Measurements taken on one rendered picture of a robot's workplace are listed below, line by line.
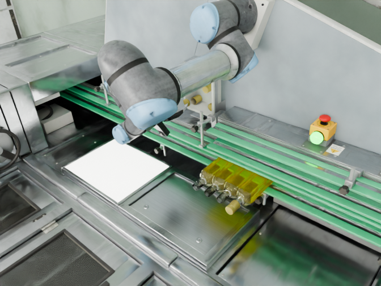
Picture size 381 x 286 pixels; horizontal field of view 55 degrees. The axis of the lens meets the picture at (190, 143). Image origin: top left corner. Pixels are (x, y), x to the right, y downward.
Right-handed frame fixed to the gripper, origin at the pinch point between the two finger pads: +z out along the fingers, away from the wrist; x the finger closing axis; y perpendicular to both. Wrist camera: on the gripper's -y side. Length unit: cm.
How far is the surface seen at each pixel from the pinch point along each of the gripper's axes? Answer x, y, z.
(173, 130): 4.7, -14.0, -1.2
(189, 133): -2.8, -13.5, 0.9
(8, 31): 344, -52, 78
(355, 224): -79, -19, -1
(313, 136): -56, 4, 6
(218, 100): -10.8, 1.1, 11.7
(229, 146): -25.2, -11.1, 0.8
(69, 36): 117, 2, 22
